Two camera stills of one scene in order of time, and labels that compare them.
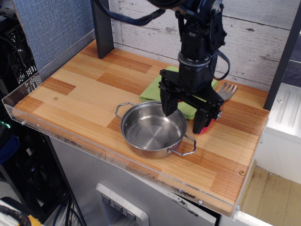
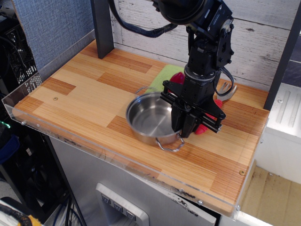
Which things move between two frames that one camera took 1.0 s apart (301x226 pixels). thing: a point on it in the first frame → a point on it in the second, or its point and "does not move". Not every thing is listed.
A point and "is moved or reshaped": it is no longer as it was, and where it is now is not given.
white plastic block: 279,151 does not move
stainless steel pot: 148,133 is moved or reshaped
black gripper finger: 202,119 → 189,123
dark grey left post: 102,22 does not move
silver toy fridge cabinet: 106,191 does not move
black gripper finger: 169,100 → 178,114
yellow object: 34,221 does not move
